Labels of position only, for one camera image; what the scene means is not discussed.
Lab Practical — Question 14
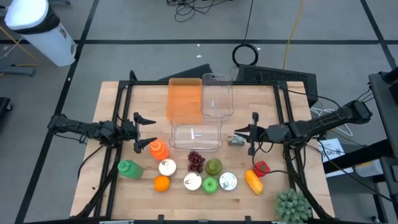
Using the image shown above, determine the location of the red bell pepper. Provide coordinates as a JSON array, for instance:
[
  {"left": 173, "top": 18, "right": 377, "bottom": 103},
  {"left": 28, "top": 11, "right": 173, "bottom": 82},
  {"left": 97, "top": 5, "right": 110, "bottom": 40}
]
[{"left": 251, "top": 160, "right": 271, "bottom": 178}]

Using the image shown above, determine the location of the dark red grape bunch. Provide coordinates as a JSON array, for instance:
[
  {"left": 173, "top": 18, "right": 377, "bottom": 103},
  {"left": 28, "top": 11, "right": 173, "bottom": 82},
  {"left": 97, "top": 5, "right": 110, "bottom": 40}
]
[{"left": 187, "top": 151, "right": 206, "bottom": 174}]

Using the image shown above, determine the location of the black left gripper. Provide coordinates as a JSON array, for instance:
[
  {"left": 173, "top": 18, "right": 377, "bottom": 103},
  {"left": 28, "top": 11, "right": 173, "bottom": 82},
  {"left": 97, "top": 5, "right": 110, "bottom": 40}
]
[{"left": 121, "top": 112, "right": 158, "bottom": 154}]

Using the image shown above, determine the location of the white printed paper sheet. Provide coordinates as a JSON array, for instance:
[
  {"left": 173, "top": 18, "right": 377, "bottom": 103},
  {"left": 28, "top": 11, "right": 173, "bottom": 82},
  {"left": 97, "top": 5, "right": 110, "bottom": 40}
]
[{"left": 318, "top": 138, "right": 346, "bottom": 163}]

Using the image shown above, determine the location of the thin yellow floor cable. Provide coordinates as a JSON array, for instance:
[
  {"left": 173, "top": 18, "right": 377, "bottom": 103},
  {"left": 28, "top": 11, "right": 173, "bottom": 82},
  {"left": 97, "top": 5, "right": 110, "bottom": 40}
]
[{"left": 0, "top": 26, "right": 40, "bottom": 68}]

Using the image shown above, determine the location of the clear plastic bin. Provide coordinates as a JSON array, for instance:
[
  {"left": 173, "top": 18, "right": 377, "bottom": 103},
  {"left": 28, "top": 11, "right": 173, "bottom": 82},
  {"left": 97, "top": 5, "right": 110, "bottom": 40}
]
[
  {"left": 169, "top": 115, "right": 224, "bottom": 152},
  {"left": 201, "top": 73, "right": 234, "bottom": 119}
]

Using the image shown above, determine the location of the green squeeze bottle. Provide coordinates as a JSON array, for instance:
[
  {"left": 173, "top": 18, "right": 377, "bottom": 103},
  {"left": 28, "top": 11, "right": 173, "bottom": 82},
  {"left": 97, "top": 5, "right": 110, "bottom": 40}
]
[{"left": 117, "top": 159, "right": 144, "bottom": 180}]

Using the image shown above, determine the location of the olive green pear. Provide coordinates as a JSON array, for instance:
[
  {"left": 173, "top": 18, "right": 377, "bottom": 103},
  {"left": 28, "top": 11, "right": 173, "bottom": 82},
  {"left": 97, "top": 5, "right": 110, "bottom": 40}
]
[{"left": 205, "top": 158, "right": 223, "bottom": 176}]

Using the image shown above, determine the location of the orange fruit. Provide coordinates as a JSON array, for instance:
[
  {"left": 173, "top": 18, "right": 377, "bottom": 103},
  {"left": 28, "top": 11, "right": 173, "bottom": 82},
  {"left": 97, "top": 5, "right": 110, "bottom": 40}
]
[{"left": 154, "top": 175, "right": 171, "bottom": 192}]

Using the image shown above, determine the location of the yellow hanging cable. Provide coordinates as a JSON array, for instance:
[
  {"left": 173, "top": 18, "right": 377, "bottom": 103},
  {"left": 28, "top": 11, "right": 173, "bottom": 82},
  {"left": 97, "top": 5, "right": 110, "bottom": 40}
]
[{"left": 282, "top": 0, "right": 307, "bottom": 70}]

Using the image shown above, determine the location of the blue pink salmon can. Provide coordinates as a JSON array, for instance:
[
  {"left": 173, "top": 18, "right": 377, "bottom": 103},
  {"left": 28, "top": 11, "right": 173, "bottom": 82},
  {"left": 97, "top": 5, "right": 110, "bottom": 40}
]
[
  {"left": 183, "top": 172, "right": 203, "bottom": 191},
  {"left": 158, "top": 158, "right": 177, "bottom": 177}
]

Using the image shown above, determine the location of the black floor cable tangle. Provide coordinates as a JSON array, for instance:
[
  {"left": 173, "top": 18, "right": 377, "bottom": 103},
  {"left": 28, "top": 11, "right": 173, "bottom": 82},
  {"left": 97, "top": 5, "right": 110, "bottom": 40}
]
[{"left": 166, "top": 0, "right": 233, "bottom": 23}]

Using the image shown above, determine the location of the grey stand base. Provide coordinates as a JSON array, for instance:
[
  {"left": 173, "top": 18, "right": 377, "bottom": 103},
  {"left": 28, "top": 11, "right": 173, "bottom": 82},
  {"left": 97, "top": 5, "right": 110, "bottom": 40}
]
[{"left": 0, "top": 63, "right": 36, "bottom": 77}]

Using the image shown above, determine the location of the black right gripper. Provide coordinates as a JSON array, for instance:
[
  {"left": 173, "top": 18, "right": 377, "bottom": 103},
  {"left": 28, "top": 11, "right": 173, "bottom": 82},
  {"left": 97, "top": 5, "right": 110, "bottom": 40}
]
[{"left": 233, "top": 112, "right": 292, "bottom": 156}]

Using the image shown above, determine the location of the orange squeeze bottle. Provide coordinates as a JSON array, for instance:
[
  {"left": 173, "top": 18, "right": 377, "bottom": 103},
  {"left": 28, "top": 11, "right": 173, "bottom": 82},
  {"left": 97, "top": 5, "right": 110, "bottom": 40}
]
[{"left": 149, "top": 139, "right": 170, "bottom": 162}]

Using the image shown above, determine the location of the green artificial plant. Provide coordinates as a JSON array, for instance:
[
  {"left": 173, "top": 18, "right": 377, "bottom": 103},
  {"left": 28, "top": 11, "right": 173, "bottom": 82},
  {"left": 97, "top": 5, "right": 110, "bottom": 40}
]
[{"left": 274, "top": 188, "right": 313, "bottom": 224}]

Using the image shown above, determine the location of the black flat panel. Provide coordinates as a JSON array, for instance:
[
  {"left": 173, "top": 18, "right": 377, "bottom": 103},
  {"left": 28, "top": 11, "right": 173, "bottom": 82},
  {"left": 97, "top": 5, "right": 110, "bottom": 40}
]
[{"left": 157, "top": 63, "right": 214, "bottom": 83}]

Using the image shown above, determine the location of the black hanging cable with coil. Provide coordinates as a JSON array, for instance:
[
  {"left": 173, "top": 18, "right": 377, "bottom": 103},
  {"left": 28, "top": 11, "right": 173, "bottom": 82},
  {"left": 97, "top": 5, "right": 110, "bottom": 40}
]
[{"left": 231, "top": 0, "right": 260, "bottom": 68}]

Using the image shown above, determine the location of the silver can green label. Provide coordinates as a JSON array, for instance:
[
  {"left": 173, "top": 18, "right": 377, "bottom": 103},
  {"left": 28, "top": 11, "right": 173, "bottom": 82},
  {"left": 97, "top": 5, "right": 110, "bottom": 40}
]
[
  {"left": 219, "top": 172, "right": 238, "bottom": 191},
  {"left": 227, "top": 135, "right": 247, "bottom": 147}
]

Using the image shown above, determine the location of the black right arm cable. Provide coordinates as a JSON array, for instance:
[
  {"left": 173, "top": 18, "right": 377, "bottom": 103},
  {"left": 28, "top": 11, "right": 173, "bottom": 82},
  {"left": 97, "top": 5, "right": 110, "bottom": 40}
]
[{"left": 252, "top": 141, "right": 292, "bottom": 175}]

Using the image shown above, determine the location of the black side table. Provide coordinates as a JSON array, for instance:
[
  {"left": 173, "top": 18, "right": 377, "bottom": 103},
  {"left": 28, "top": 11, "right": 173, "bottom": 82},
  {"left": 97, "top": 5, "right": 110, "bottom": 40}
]
[{"left": 368, "top": 67, "right": 398, "bottom": 175}]

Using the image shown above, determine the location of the bright green apple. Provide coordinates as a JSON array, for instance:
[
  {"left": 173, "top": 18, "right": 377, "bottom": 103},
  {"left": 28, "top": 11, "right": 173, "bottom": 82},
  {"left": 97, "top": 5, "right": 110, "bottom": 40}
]
[{"left": 201, "top": 175, "right": 220, "bottom": 194}]

